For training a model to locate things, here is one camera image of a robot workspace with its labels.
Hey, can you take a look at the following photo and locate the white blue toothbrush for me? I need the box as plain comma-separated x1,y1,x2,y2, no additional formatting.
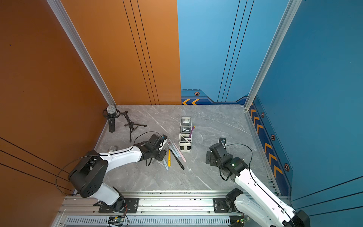
163,159,169,171

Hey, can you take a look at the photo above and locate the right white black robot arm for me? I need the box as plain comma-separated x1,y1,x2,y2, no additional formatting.
206,138,311,227

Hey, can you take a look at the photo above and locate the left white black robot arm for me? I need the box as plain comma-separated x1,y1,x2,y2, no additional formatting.
68,134,168,212

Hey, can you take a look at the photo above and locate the yellow toothbrush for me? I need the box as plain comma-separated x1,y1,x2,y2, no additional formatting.
168,149,171,167

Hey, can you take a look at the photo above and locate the light blue toothbrush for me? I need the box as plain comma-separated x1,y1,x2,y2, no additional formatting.
167,139,181,158

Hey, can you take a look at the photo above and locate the black toothbrush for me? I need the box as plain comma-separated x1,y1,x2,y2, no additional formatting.
168,146,185,170

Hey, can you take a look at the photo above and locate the pink toothbrush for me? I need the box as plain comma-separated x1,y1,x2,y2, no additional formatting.
174,143,186,163

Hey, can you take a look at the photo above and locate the white toothbrush holder rack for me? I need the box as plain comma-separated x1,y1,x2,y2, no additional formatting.
179,133,192,152

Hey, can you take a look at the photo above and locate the black mini tripod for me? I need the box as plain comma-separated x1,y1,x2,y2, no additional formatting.
119,111,147,143

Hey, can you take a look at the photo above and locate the near clear plastic cup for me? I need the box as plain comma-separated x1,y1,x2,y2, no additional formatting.
180,125,192,134

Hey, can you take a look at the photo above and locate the clear plastic cup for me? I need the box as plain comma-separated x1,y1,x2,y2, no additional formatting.
180,125,192,134
181,116,192,126

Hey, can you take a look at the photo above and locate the far clear plastic cup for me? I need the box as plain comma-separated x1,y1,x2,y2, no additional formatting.
181,116,192,126

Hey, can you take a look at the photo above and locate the left green circuit board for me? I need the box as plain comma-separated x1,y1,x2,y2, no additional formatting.
107,216,127,227

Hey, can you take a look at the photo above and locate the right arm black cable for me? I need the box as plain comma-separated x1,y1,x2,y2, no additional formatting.
223,143,297,227

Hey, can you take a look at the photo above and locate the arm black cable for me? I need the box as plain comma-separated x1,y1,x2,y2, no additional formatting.
223,143,297,227
55,131,162,196

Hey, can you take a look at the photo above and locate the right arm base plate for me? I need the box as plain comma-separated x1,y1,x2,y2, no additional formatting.
213,198,239,214

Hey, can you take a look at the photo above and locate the black microphone with mount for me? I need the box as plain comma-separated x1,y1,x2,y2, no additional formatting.
103,106,120,133

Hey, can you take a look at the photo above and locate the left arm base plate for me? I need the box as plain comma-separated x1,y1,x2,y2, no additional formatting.
98,198,140,214

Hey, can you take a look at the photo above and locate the aluminium rail frame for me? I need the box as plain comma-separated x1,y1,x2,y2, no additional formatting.
50,190,301,227

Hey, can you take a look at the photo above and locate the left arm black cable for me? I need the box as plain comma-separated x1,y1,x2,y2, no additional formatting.
55,131,162,196

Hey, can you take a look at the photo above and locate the right aluminium corner post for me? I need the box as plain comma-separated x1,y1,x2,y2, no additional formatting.
244,0,302,110

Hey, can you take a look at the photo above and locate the aluminium corner post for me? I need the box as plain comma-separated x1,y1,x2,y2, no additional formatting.
244,0,302,110
47,0,116,106

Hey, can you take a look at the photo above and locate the left aluminium corner post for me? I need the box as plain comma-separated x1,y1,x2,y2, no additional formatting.
47,0,116,106

